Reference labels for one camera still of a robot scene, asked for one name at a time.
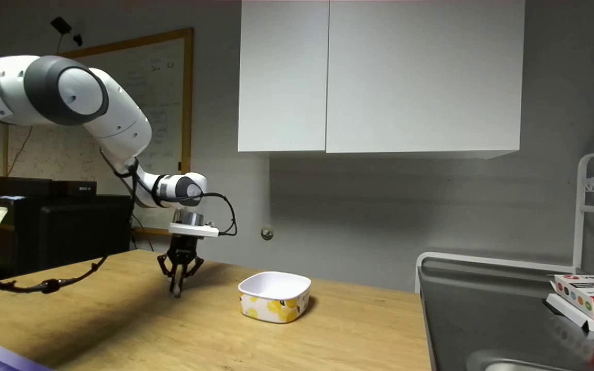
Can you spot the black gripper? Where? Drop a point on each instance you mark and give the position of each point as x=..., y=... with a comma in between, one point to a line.
x=185, y=248

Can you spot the round metal wall fitting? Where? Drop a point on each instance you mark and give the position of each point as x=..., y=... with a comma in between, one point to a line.
x=267, y=233

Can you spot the wood framed whiteboard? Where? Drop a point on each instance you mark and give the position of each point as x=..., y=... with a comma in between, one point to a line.
x=174, y=89

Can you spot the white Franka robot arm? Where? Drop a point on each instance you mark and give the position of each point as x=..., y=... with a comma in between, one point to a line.
x=62, y=89

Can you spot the white yellow square bowl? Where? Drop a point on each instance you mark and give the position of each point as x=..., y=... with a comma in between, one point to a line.
x=274, y=298

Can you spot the steel sink counter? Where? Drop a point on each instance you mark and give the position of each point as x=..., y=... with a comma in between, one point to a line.
x=489, y=316

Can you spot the black equipment case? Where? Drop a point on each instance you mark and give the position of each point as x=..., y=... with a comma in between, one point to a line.
x=62, y=229

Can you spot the black wall clip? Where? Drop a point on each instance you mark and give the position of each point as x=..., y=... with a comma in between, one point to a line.
x=61, y=24

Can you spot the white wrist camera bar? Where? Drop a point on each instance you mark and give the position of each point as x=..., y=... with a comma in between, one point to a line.
x=195, y=229

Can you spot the wide white cabinet door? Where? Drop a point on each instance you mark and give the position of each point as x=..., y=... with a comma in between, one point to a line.
x=424, y=74

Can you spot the narrow white cabinet door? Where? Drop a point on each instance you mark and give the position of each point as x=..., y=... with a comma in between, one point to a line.
x=284, y=74

